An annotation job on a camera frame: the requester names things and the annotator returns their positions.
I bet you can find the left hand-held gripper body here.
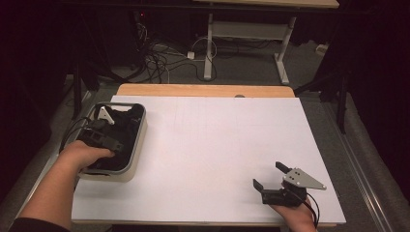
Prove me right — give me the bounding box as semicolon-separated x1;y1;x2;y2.
76;105;125;153

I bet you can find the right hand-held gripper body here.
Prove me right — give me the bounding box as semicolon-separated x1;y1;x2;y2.
260;167;328;208

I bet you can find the black knitted vest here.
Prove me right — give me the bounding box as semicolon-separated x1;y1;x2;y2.
86;104;145;172

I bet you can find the beige plastic basin grey rim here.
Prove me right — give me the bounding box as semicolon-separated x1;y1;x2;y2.
63;101;149;183

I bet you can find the person's left hand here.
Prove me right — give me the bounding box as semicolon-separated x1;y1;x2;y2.
57;139;115;175

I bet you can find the person's right hand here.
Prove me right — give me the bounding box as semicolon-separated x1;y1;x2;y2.
270;199;318;232

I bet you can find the black metal stand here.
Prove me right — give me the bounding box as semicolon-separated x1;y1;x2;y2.
294;71;351;134
72;61;101;120

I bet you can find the white board sheet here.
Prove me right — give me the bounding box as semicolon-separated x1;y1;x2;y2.
71;95;347;225

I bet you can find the small white box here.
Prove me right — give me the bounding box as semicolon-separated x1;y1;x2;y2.
315;43;330;56

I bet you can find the white-legged desk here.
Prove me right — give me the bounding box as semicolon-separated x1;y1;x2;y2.
192;0;340;86

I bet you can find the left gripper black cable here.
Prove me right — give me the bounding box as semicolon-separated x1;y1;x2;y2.
59;116;98;153

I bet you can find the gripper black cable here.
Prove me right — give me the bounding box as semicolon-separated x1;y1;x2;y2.
288;189;321;230
59;116;98;153

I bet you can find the metal floor rail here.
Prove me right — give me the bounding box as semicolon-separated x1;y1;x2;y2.
322;96;395;232
6;90;98;232

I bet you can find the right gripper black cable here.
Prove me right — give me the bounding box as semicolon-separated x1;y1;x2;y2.
288;189;321;230

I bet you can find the tangle of floor cables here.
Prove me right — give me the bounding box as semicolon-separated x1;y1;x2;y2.
134;22;220;83

